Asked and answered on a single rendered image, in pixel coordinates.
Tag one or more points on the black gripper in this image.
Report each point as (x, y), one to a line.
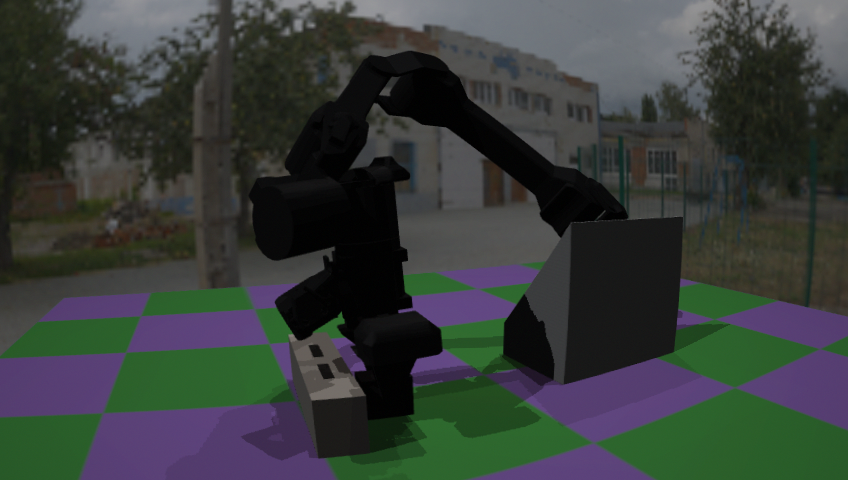
(386, 341)

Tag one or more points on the black two-prong plug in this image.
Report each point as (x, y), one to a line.
(375, 407)

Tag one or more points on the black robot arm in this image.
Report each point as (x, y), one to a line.
(323, 202)

